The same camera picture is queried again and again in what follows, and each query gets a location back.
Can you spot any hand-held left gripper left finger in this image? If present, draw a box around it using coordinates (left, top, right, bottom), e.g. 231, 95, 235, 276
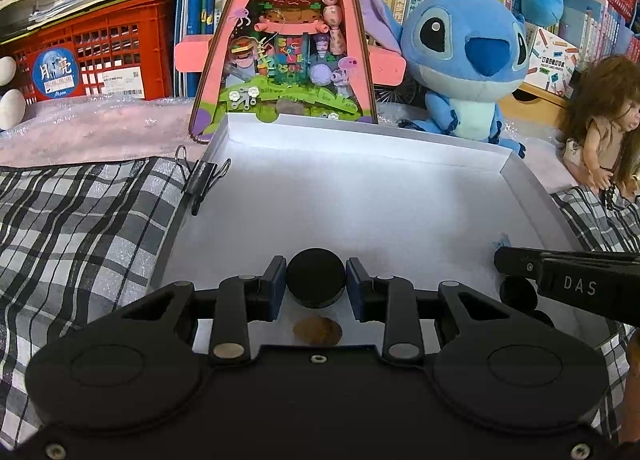
85, 256, 287, 367

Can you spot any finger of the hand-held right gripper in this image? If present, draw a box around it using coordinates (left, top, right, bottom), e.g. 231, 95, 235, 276
494, 246, 640, 287

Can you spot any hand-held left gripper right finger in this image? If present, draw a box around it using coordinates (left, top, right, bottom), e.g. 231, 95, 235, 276
346, 257, 548, 367

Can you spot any white cardboard box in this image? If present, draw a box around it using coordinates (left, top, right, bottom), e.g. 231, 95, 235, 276
147, 113, 613, 356

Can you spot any person's right forearm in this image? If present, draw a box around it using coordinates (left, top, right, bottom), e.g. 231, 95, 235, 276
620, 335, 640, 446

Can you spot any small black binder clip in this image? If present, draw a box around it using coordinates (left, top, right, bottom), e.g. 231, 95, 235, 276
175, 145, 232, 216

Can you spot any wooden drawer box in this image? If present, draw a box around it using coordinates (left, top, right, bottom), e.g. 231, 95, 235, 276
497, 80, 576, 146

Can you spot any doll with brown hair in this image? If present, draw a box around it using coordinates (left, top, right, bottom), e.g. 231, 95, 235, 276
562, 55, 640, 211

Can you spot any black and white checkered cloth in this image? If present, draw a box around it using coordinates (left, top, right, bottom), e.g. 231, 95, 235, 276
0, 157, 640, 448

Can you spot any white colourful printed carton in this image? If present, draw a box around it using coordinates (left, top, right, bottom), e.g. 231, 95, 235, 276
522, 23, 583, 96

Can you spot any blue alien plush toy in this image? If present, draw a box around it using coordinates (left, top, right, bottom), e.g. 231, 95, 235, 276
357, 0, 531, 158

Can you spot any pink triangular diorama house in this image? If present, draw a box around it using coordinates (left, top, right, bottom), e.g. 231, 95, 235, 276
175, 0, 406, 146

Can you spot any red plastic crate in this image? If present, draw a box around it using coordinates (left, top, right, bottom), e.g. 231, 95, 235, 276
0, 0, 181, 104

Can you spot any blue robot cat plush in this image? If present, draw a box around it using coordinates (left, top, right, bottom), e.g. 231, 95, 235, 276
0, 56, 27, 131

